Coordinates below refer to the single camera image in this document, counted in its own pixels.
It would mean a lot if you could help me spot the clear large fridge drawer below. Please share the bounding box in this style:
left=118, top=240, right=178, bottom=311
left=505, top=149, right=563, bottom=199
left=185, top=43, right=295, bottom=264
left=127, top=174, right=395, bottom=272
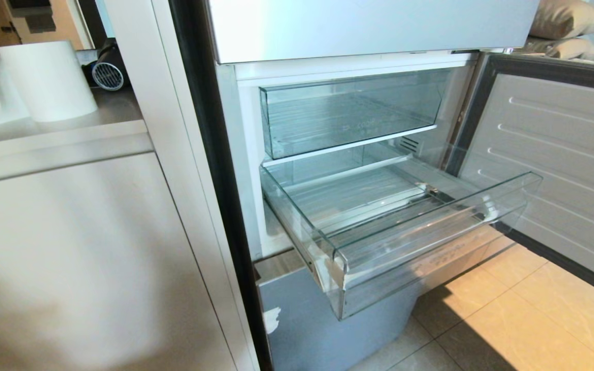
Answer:
left=260, top=153, right=543, bottom=321

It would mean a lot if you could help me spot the white cabinet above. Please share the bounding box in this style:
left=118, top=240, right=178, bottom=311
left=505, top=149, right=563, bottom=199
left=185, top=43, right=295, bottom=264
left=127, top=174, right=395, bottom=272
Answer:
left=0, top=87, right=256, bottom=371

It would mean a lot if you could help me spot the clear small fridge drawer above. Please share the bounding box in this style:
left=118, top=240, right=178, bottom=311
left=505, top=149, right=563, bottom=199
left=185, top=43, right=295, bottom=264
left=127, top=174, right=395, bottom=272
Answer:
left=259, top=69, right=452, bottom=160

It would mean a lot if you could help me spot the silver closed fridge door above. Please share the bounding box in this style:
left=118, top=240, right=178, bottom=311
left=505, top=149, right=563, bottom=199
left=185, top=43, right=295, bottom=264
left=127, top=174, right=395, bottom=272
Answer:
left=207, top=0, right=540, bottom=65

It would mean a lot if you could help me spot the white paper roll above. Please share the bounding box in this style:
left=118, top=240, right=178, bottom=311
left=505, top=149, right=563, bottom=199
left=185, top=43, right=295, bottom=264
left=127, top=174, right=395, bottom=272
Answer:
left=0, top=41, right=98, bottom=136

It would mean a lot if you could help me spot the grey closed freezer door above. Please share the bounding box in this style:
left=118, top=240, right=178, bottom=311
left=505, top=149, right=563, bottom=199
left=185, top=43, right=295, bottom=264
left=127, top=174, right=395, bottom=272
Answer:
left=254, top=251, right=434, bottom=371

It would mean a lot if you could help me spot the white ribbed fridge door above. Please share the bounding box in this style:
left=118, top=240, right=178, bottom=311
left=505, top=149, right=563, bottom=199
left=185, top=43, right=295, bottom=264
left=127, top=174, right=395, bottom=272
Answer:
left=445, top=52, right=594, bottom=305

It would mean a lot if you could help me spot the silver fridge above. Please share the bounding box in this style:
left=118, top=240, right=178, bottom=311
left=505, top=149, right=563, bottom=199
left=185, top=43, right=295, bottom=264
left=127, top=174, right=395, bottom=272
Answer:
left=169, top=0, right=540, bottom=371

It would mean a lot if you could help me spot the black round fan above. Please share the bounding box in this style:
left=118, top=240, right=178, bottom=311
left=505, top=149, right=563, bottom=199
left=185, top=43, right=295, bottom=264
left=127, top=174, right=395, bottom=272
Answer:
left=81, top=40, right=130, bottom=92

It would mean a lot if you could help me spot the beige pillow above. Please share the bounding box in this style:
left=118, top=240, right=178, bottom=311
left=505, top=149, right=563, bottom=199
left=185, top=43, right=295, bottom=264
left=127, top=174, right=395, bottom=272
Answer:
left=519, top=37, right=594, bottom=62
left=529, top=0, right=594, bottom=40

